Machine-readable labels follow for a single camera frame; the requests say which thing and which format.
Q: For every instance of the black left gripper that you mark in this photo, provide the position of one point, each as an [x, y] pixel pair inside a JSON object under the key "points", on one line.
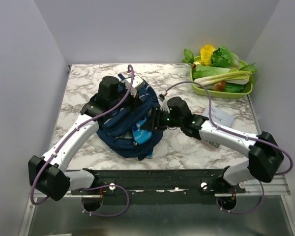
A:
{"points": [[135, 103]]}

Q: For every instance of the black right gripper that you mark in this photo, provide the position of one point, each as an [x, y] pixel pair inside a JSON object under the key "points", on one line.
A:
{"points": [[153, 121]]}

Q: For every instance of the blue dinosaur pencil case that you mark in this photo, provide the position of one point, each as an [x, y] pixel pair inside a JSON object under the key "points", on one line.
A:
{"points": [[141, 136]]}

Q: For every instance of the navy blue student backpack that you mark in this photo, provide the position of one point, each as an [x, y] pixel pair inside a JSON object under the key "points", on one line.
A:
{"points": [[115, 124]]}

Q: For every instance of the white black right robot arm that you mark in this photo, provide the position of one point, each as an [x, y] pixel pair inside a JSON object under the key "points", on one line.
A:
{"points": [[264, 157]]}

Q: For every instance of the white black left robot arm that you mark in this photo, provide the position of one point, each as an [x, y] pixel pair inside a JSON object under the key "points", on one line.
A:
{"points": [[47, 173]]}

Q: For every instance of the green vegetable tray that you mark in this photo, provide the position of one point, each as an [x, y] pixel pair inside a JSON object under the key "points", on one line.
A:
{"points": [[231, 90]]}

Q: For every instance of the white flower cover book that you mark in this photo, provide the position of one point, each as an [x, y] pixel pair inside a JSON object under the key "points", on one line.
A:
{"points": [[220, 117]]}

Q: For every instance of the brown toy mushroom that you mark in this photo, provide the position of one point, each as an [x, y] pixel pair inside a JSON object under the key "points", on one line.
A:
{"points": [[220, 86]]}

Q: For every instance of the yellow toy flower vegetable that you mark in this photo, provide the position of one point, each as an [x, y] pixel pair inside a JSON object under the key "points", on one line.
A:
{"points": [[206, 53]]}

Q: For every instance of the green toy lettuce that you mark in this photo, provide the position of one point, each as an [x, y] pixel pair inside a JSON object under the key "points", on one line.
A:
{"points": [[222, 57]]}

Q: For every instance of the toy celery stalk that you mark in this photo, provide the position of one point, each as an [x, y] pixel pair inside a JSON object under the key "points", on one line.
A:
{"points": [[235, 77]]}

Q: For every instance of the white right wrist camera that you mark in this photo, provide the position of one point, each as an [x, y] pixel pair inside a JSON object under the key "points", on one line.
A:
{"points": [[164, 103]]}

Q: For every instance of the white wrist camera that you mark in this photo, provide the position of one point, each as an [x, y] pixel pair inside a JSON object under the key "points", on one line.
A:
{"points": [[164, 103], [137, 84]]}

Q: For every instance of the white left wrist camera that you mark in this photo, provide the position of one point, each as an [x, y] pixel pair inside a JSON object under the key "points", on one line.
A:
{"points": [[137, 84]]}

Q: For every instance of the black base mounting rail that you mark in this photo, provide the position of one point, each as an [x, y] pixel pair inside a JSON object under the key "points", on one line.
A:
{"points": [[158, 187]]}

